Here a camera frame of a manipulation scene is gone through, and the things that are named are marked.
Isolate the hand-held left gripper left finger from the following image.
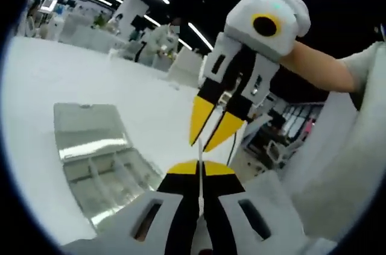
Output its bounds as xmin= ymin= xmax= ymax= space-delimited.
xmin=62 ymin=160 xmax=202 ymax=255

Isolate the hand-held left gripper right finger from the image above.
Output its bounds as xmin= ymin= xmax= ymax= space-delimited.
xmin=202 ymin=160 xmax=336 ymax=255

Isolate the grey transparent guide fixture box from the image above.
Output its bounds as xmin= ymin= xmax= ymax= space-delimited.
xmin=53 ymin=102 xmax=166 ymax=229

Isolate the white mesh office chair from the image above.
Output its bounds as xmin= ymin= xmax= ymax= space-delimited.
xmin=241 ymin=170 xmax=306 ymax=231

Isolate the white partition panel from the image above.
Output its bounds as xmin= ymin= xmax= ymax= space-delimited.
xmin=168 ymin=48 xmax=209 ymax=83

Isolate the operator in grey shirt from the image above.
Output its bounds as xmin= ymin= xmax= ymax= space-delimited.
xmin=286 ymin=40 xmax=386 ymax=239

